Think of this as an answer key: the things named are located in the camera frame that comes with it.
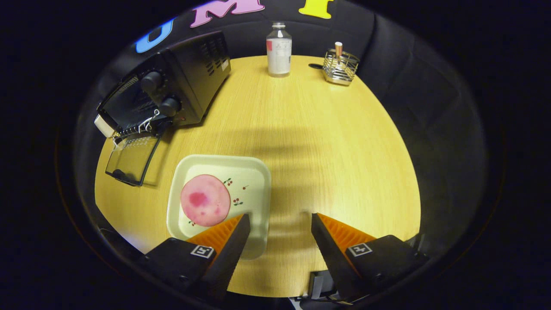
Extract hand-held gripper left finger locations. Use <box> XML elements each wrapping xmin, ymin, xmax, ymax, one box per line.
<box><xmin>142</xmin><ymin>213</ymin><xmax>251</xmax><ymax>303</ymax></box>

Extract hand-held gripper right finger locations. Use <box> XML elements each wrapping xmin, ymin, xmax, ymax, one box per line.
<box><xmin>311</xmin><ymin>213</ymin><xmax>430</xmax><ymax>303</ymax></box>

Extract pink ham slice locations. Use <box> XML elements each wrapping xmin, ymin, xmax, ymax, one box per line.
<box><xmin>180</xmin><ymin>174</ymin><xmax>231</xmax><ymax>227</ymax></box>

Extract cream square plate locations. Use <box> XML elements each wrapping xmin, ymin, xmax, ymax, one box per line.
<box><xmin>167</xmin><ymin>155</ymin><xmax>272</xmax><ymax>260</ymax></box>

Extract black toaster oven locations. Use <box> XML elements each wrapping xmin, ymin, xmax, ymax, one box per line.
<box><xmin>96</xmin><ymin>30</ymin><xmax>232</xmax><ymax>187</ymax></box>

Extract clear bottle with white label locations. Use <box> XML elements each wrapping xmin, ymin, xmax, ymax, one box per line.
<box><xmin>266</xmin><ymin>22</ymin><xmax>292</xmax><ymax>78</ymax></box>

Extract metal wire holder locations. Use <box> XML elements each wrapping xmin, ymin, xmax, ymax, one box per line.
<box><xmin>322</xmin><ymin>48</ymin><xmax>360</xmax><ymax>87</ymax></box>

